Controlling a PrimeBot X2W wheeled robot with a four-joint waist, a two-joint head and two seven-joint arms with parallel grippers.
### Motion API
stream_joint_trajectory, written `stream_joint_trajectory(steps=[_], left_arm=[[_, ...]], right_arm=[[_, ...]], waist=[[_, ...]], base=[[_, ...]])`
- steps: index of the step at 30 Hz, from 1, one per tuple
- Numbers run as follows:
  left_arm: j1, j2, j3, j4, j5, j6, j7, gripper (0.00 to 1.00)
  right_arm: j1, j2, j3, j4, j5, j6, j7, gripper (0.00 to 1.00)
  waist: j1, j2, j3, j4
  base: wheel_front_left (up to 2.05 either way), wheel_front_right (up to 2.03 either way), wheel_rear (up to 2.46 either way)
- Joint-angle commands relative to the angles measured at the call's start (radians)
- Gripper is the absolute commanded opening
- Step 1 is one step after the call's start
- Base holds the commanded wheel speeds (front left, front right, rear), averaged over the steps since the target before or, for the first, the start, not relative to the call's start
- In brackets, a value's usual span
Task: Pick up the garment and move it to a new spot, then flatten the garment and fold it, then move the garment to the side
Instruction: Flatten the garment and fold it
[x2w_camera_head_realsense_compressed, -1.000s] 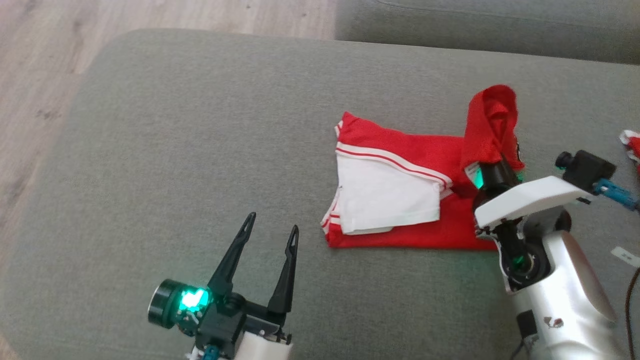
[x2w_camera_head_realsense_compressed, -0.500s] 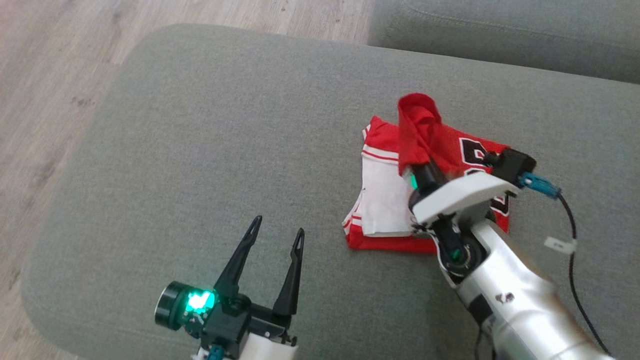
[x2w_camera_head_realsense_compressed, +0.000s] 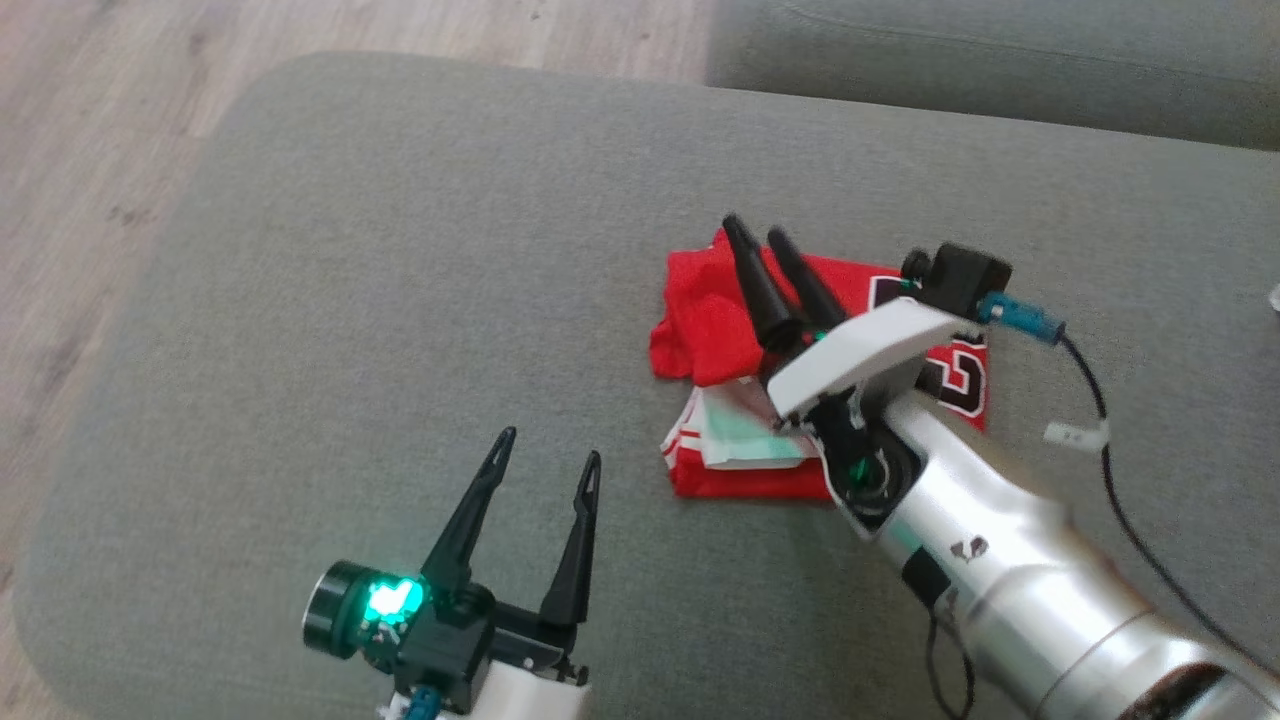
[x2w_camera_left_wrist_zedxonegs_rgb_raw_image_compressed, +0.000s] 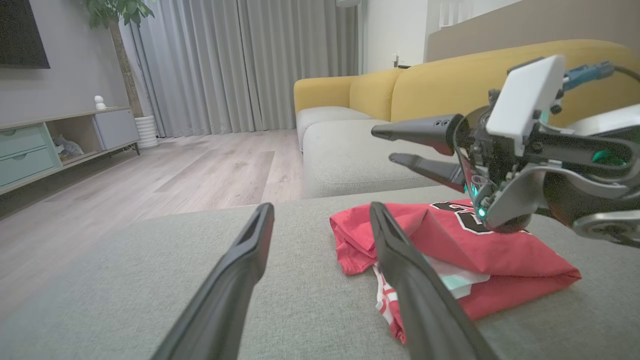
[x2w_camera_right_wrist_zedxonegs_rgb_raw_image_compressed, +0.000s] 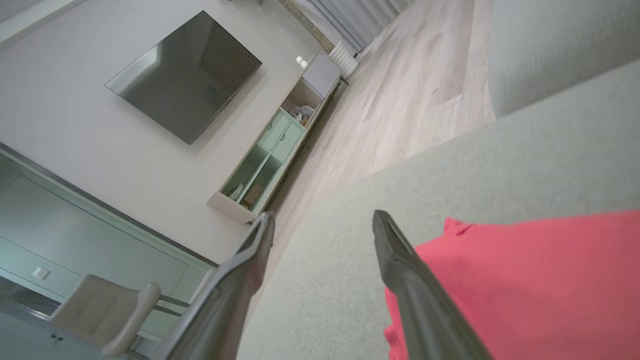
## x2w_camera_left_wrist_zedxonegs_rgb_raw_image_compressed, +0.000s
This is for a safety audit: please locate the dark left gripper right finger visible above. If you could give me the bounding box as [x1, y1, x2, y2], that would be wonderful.
[369, 201, 501, 360]

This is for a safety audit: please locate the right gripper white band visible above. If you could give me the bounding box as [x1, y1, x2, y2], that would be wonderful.
[371, 54, 567, 235]

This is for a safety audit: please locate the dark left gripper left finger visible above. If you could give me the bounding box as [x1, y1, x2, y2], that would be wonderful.
[150, 202, 275, 360]

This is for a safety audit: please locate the red white striped jersey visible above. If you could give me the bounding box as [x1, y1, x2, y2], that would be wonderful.
[329, 199, 582, 345]

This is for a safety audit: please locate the long yellow sofa backrest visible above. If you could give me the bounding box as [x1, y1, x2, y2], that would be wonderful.
[390, 39, 640, 128]

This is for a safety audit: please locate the short yellow sofa backrest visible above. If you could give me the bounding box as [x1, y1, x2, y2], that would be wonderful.
[349, 68, 406, 122]

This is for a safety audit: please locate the yellow sofa end backrest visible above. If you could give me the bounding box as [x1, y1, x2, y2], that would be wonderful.
[293, 75, 360, 115]

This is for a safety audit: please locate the white slatted railing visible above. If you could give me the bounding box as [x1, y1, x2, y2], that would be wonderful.
[439, 0, 475, 28]

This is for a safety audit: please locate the grey drape curtain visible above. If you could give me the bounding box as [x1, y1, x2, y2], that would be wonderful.
[237, 0, 361, 132]

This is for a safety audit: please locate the white ribbed plant pot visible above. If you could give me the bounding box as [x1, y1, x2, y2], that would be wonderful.
[134, 115, 160, 150]

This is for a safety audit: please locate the grey cabinet door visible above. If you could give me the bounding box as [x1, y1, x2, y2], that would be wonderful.
[94, 109, 141, 151]

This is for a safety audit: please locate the grey crumpled bag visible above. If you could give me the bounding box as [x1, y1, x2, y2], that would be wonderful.
[52, 135, 85, 162]

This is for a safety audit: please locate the wooden grey tv cabinet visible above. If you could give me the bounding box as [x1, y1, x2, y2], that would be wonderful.
[0, 106, 141, 196]

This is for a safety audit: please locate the light grey sheer curtain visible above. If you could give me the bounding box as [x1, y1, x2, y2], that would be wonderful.
[120, 0, 247, 139]

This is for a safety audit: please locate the mint green cabinet drawer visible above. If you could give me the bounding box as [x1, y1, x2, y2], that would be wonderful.
[0, 146, 63, 189]
[0, 123, 51, 158]

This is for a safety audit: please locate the green leafy indoor tree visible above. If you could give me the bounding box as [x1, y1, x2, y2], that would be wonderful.
[82, 0, 156, 121]

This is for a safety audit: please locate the black flat television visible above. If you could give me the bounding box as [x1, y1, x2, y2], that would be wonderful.
[0, 0, 51, 70]

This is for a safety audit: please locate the right arm cable blue connector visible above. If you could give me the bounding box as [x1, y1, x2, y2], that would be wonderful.
[564, 61, 640, 92]

